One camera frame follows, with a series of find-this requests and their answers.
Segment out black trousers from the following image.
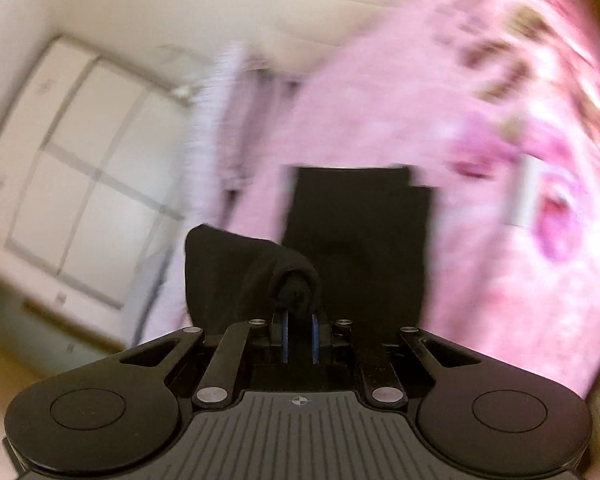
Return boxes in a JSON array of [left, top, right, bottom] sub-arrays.
[[184, 167, 434, 342]]

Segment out pale pink folded quilt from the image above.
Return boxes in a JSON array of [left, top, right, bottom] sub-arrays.
[[121, 42, 300, 348]]

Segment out white wardrobe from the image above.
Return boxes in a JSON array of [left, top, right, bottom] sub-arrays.
[[0, 37, 189, 347]]

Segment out pink floral bed blanket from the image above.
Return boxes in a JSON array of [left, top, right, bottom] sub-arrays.
[[144, 0, 600, 401]]

